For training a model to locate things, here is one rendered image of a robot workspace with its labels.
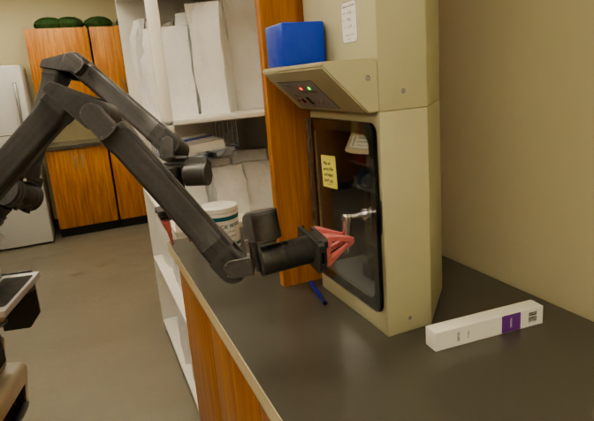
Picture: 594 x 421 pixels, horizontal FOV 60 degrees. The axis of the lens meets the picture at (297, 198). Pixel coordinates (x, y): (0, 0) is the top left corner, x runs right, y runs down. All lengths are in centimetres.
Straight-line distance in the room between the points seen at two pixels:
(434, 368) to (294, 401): 27
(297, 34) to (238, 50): 120
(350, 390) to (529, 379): 32
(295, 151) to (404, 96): 40
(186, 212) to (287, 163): 41
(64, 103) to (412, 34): 66
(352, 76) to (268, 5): 41
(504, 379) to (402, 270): 28
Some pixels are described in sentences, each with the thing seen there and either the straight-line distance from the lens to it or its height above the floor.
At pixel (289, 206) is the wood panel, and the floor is 116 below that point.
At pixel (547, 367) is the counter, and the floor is 94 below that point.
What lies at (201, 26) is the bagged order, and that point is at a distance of 222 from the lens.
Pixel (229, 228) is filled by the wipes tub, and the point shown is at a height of 102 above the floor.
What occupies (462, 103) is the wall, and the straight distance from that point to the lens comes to 148.
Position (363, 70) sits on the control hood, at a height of 149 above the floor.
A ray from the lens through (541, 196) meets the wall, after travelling 132.
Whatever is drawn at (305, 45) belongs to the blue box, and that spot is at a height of 155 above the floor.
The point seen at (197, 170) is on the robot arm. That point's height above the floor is 128.
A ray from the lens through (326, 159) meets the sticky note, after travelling 120.
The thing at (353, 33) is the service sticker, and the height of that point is 156.
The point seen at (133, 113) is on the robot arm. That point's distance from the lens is 142.
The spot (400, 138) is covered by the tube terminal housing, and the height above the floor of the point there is 135.
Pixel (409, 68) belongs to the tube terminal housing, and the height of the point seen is 149.
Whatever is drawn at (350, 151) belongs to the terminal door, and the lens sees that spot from 109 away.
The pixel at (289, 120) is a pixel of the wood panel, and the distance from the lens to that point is 132.
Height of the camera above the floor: 149
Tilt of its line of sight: 13 degrees down
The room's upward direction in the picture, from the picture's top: 5 degrees counter-clockwise
